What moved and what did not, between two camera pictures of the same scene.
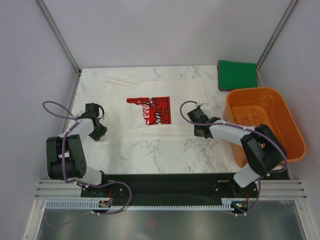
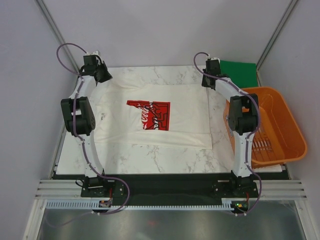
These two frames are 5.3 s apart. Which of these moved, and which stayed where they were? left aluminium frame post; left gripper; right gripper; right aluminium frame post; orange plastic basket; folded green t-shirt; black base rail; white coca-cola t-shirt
Moved: left gripper; right gripper; white coca-cola t-shirt
Stayed: orange plastic basket; folded green t-shirt; black base rail; left aluminium frame post; right aluminium frame post
